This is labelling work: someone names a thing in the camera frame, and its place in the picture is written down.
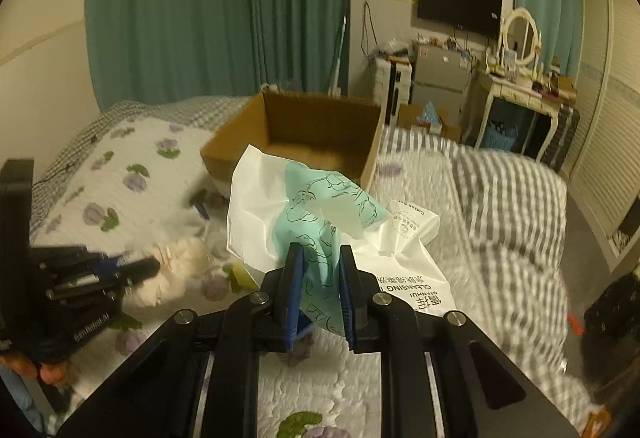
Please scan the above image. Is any grey checked bed sheet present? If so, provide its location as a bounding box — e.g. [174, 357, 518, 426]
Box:
[30, 97, 594, 429]

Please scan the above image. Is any white oval mirror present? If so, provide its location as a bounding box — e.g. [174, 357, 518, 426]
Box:
[499, 7, 542, 68]

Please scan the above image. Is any white plush toy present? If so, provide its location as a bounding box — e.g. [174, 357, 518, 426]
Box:
[126, 237, 209, 308]

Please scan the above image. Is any brown floor cardboard box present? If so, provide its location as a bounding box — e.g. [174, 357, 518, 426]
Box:
[397, 102, 461, 143]

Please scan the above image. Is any dark suitcase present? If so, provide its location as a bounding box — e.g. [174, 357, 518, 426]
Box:
[541, 105, 580, 173]

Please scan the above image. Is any white green wet wipes pack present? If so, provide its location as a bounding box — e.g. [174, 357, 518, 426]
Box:
[227, 146, 456, 335]

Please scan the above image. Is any black wall television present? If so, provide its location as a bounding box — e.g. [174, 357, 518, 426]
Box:
[416, 0, 502, 40]

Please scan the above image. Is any white floral quilt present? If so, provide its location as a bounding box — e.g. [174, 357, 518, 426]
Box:
[35, 117, 494, 437]

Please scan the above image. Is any left hand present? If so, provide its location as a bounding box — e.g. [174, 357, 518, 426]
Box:
[1, 351, 67, 387]

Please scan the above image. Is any silver small refrigerator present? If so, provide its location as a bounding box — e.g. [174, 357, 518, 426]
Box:
[410, 44, 473, 125]

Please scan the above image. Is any green curtain left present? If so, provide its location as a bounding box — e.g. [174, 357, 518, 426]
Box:
[85, 0, 349, 108]

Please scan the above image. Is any blue laundry basket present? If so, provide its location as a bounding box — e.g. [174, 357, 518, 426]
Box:
[480, 121, 518, 151]

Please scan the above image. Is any white dressing table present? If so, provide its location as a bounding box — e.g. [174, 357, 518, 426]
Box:
[461, 70, 561, 162]

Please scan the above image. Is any white drawer cabinet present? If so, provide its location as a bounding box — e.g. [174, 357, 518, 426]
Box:
[372, 56, 412, 125]

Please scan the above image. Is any white louvered wardrobe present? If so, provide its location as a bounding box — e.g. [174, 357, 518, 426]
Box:
[562, 0, 639, 270]

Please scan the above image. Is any yellow sponge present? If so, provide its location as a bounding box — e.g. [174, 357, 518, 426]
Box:
[231, 262, 258, 291]

